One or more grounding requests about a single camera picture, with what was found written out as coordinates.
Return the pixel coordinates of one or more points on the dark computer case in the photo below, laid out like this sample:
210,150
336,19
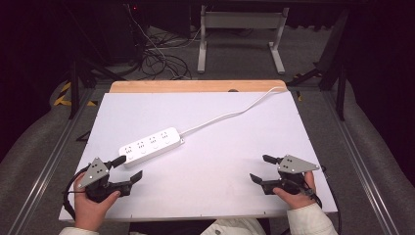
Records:
120,32

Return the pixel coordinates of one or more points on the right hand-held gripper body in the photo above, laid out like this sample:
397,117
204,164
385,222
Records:
292,166

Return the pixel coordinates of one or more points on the person's white jacket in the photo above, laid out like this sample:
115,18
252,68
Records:
235,227

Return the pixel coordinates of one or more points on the black metal stand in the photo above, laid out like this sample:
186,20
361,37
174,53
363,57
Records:
332,65
75,88

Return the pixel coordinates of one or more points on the white table board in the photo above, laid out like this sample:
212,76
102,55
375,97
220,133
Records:
212,169

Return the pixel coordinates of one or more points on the person's right hand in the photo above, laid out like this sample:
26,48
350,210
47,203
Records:
297,200

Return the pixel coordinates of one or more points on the yellow black hazard tape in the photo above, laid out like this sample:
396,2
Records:
63,94

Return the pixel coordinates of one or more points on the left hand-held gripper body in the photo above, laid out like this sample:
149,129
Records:
98,182

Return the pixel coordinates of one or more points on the white metal stand frame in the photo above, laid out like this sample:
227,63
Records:
241,20

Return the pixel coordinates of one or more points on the white power strip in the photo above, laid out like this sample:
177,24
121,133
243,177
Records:
150,147

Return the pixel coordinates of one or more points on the aluminium floor rail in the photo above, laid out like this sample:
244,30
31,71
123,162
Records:
355,156
49,169

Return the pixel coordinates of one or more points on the wooden table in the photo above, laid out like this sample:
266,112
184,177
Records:
195,86

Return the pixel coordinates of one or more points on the person's left hand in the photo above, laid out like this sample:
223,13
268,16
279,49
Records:
89,209

